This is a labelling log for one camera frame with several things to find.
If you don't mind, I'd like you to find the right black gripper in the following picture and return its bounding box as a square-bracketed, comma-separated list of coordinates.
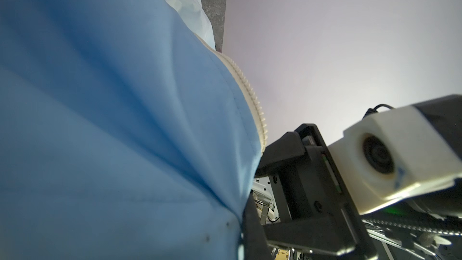
[255, 124, 378, 260]

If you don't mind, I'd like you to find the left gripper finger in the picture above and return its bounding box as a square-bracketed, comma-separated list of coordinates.
[242, 194, 272, 260]

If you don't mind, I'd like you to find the light blue zip jacket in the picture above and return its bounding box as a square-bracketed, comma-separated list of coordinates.
[1, 0, 266, 260]

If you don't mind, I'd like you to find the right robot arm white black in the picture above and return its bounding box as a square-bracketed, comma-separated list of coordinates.
[256, 124, 462, 260]

